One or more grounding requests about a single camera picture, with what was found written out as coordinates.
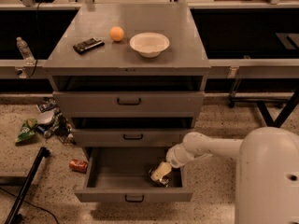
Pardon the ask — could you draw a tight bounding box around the orange soda can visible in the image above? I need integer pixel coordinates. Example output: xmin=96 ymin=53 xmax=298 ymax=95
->
xmin=149 ymin=169 xmax=170 ymax=188

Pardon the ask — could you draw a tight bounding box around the grey middle drawer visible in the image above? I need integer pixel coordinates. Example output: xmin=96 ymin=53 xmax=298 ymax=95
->
xmin=72 ymin=129 xmax=191 ymax=147

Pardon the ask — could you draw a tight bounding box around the white bowl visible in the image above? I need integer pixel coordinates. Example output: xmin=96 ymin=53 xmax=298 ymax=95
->
xmin=129 ymin=33 xmax=170 ymax=58

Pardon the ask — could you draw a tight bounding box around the clear plastic water bottle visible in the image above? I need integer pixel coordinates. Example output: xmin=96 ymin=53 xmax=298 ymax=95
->
xmin=16 ymin=37 xmax=36 ymax=65

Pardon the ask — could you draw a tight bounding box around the dark snack bar packet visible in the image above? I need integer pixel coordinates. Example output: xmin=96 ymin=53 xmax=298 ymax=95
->
xmin=73 ymin=37 xmax=105 ymax=54

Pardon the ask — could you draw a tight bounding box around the pile of floor clutter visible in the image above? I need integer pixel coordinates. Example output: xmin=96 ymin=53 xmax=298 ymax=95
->
xmin=36 ymin=97 xmax=74 ymax=144

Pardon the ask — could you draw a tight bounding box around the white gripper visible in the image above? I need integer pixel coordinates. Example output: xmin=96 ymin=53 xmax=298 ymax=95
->
xmin=151 ymin=143 xmax=200 ymax=180

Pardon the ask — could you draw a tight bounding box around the orange fruit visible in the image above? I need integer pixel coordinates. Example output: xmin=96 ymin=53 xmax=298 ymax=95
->
xmin=109 ymin=26 xmax=124 ymax=42

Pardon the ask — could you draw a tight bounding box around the grey metal drawer cabinet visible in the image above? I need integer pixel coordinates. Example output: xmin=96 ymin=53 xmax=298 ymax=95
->
xmin=42 ymin=2 xmax=211 ymax=161

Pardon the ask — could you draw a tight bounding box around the red can on floor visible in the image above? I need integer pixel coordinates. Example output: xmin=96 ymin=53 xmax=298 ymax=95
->
xmin=69 ymin=159 xmax=89 ymax=173

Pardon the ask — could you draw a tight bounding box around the black cable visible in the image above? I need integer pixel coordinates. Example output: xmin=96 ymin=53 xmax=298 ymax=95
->
xmin=0 ymin=187 xmax=60 ymax=224

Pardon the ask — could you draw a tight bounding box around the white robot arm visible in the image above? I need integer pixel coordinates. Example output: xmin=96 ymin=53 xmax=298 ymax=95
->
xmin=149 ymin=127 xmax=299 ymax=224

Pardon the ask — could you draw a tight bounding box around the black wheeled stand base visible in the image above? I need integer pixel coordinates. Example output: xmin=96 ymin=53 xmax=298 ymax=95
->
xmin=228 ymin=91 xmax=299 ymax=128

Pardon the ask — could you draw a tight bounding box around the green chip bag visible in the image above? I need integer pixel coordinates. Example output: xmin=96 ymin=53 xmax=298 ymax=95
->
xmin=16 ymin=119 xmax=37 ymax=143

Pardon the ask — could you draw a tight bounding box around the grey open bottom drawer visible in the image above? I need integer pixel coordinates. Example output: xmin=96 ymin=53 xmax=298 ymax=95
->
xmin=75 ymin=147 xmax=192 ymax=203

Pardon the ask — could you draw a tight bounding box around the grey top drawer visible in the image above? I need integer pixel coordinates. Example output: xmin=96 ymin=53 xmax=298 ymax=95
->
xmin=53 ymin=91 xmax=204 ymax=115

